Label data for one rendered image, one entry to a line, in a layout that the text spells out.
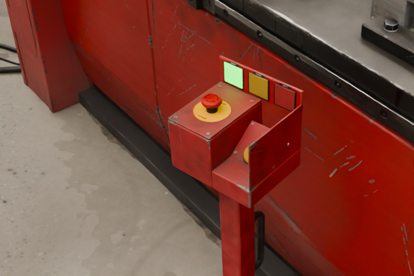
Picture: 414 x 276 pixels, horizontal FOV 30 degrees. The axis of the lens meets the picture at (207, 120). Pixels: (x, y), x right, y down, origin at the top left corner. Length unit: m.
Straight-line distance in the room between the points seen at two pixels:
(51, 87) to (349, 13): 1.46
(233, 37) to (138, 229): 0.82
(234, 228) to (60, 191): 1.02
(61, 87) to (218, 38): 1.11
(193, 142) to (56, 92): 1.43
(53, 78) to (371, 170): 1.52
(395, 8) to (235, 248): 0.59
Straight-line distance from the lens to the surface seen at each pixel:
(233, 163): 1.46
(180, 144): 1.47
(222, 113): 1.46
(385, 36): 1.47
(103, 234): 2.36
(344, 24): 1.55
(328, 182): 1.68
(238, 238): 1.62
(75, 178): 2.56
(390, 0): 1.51
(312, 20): 1.57
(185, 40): 1.95
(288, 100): 1.44
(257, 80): 1.47
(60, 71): 2.79
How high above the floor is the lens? 1.66
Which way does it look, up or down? 37 degrees down
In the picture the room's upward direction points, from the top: 3 degrees counter-clockwise
